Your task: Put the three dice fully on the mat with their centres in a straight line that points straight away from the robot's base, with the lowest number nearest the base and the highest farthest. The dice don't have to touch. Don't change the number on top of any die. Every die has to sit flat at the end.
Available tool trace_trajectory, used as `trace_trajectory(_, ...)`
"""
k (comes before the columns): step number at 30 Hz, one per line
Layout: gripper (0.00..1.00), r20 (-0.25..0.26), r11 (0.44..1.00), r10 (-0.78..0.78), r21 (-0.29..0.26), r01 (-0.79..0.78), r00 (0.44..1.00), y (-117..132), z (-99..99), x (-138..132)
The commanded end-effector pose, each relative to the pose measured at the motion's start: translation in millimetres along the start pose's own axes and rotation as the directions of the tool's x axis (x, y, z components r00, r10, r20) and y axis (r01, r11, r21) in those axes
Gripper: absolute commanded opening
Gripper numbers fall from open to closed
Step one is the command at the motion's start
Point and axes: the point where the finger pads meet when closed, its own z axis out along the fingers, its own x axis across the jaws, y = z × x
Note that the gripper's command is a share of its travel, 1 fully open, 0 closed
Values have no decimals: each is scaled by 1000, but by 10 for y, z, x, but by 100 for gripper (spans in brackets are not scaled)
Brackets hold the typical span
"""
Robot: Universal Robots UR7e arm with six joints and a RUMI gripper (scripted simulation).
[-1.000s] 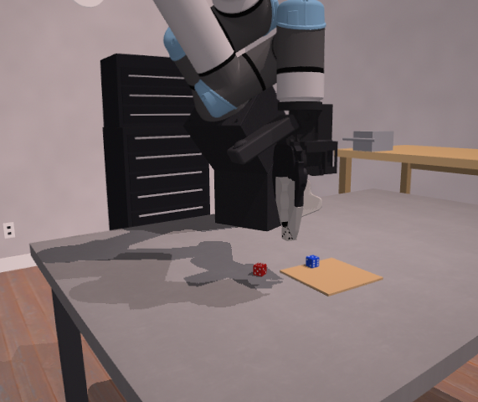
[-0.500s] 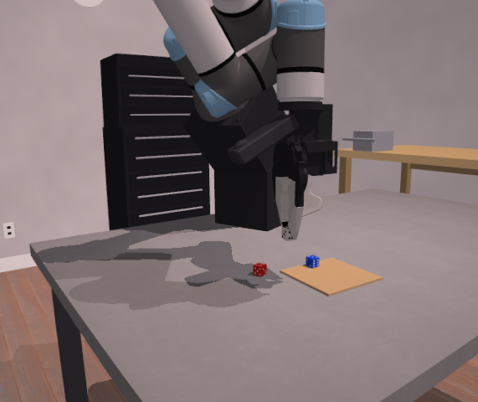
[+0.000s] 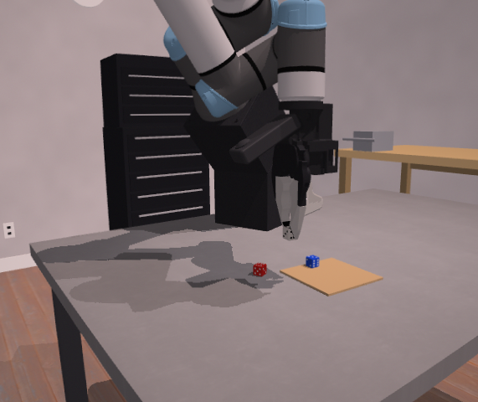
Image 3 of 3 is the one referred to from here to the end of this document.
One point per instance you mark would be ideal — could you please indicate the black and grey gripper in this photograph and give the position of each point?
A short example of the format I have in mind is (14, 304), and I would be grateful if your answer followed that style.
(314, 138)

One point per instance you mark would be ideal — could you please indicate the blue die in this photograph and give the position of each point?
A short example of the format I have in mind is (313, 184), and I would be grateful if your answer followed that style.
(312, 261)

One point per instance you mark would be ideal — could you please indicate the orange mat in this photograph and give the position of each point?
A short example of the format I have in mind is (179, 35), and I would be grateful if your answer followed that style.
(331, 276)

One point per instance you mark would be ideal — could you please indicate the red die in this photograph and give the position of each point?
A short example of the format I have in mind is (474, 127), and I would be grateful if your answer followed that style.
(259, 269)

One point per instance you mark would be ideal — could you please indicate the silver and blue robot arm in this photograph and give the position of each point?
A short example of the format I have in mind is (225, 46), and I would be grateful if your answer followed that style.
(209, 47)

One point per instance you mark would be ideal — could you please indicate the white die with black pips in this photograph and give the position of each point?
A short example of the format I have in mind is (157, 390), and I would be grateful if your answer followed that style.
(287, 234)

